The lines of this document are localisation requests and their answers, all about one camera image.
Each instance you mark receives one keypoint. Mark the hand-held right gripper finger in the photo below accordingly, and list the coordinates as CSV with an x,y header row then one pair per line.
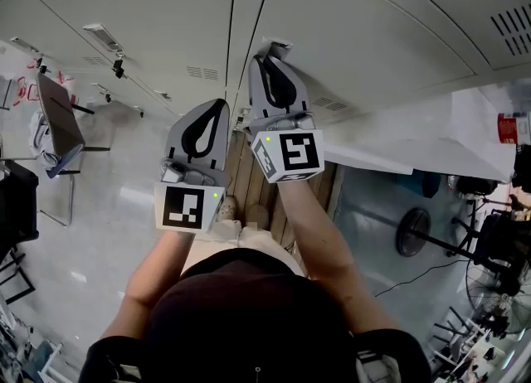
x,y
299,97
256,95

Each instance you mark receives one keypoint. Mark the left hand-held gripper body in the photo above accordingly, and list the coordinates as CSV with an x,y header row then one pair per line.
x,y
182,209

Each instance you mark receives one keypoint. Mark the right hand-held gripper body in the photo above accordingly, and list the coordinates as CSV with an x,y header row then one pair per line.
x,y
298,155

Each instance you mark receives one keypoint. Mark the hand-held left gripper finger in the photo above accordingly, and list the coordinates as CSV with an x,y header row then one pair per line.
x,y
176,141
222,149

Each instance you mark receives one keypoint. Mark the person's right forearm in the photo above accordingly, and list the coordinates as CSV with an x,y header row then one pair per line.
x,y
315,228

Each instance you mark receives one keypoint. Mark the person's left forearm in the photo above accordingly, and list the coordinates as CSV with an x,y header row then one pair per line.
x,y
166,265

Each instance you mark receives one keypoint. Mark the wooden plank platform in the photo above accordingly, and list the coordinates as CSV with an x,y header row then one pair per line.
x,y
249,174

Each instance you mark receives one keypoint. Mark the person's left shoe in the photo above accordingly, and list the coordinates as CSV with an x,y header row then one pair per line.
x,y
227,208

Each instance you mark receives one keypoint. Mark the person's beige trousers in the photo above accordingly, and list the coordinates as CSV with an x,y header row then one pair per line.
x,y
257,240

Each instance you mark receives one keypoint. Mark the black key fob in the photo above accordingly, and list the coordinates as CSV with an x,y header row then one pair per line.
x,y
119,66
42,65

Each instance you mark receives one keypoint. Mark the white table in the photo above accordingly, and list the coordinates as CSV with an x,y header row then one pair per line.
x,y
415,137

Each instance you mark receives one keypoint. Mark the grey chair with blue seat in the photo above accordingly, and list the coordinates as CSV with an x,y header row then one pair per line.
x,y
58,116

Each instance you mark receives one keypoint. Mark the person's dark shirt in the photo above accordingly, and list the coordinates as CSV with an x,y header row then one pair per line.
x,y
249,315

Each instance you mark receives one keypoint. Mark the dark blue bin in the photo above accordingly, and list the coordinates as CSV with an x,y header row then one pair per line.
x,y
430,185

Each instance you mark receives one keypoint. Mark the black standing fan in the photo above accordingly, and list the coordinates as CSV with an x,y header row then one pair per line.
x,y
413,232

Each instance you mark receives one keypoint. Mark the grey crumpled cloth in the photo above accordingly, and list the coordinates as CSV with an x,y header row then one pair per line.
x,y
37,141

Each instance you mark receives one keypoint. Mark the cluster of red label bottles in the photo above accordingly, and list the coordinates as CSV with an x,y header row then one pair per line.
x,y
25,93

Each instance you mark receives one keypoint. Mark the black draped garment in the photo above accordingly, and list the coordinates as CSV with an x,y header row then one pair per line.
x,y
18,207

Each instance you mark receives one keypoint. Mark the dark grey bag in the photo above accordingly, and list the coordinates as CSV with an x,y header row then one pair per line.
x,y
477,185

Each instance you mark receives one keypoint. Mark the black office chair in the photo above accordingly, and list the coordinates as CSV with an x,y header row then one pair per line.
x,y
498,240

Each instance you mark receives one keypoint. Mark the clear red label bottle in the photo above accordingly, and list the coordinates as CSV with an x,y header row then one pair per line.
x,y
514,128

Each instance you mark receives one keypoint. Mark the black metal chair frame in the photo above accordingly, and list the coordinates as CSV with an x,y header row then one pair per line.
x,y
16,282

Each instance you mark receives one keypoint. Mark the black metal frame desk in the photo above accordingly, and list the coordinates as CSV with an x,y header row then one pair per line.
x,y
477,348

